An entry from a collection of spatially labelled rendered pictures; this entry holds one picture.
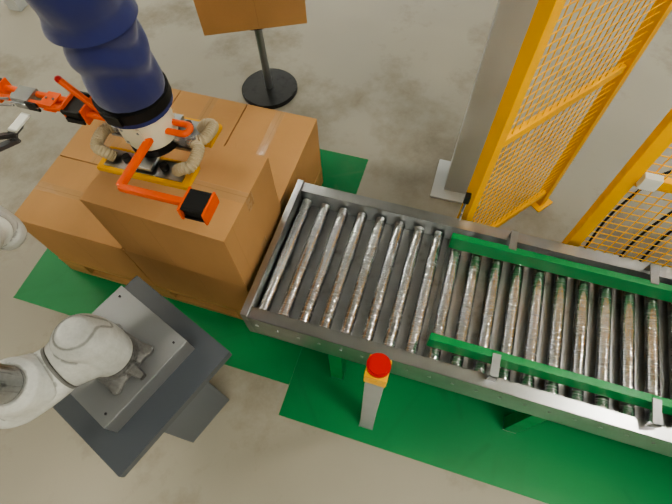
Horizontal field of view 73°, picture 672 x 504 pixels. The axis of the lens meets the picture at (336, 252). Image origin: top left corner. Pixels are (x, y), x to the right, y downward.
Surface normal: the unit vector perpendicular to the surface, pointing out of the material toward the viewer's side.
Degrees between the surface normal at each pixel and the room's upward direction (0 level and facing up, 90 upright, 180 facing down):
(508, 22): 90
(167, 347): 2
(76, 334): 6
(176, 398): 0
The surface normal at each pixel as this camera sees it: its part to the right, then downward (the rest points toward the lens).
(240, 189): -0.03, -0.48
